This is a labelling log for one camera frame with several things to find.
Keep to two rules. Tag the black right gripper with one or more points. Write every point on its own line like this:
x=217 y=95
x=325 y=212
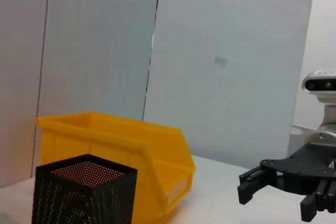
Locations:
x=302 y=176

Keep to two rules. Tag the black mesh pen holder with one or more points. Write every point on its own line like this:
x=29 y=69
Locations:
x=84 y=197

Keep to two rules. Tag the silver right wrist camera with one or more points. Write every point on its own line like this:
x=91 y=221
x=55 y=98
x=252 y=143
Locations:
x=317 y=85

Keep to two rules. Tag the yellow plastic bin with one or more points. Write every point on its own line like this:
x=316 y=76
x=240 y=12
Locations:
x=162 y=171

